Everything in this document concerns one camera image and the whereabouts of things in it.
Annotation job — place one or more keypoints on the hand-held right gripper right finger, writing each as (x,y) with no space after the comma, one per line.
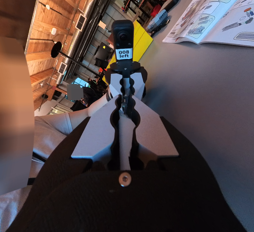
(156,137)

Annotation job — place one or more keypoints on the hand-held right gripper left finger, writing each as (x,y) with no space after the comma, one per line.
(95,137)

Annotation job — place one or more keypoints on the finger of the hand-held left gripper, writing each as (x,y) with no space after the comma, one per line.
(115,83)
(138,85)

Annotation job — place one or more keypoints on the grey track link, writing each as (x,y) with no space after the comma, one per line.
(126,103)

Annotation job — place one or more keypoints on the grey orange toy robot model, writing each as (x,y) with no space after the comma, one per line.
(158,20)

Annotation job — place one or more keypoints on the person's left forearm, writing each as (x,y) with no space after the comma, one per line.
(93,107)

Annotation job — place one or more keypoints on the grey desk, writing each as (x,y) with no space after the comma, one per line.
(198,107)

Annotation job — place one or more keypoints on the orange traffic cone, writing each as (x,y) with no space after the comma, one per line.
(101,70)

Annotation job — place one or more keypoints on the yellow plastic bin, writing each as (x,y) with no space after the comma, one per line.
(142,37)

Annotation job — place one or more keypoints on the black computer monitor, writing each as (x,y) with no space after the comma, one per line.
(103,53)

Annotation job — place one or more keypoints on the red container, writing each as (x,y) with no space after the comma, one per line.
(156,11)

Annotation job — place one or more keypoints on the person's pale shirt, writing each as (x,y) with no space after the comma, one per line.
(51,129)

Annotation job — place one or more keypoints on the white air vent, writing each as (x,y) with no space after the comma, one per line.
(62,68)
(80,22)

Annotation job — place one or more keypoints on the black floor lamp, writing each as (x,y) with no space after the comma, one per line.
(56,48)

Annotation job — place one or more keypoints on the white ceiling light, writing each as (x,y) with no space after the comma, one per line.
(47,6)
(53,32)

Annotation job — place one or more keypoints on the open instruction booklet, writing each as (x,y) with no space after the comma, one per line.
(218,18)

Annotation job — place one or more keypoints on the metal air duct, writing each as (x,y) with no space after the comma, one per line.
(79,37)

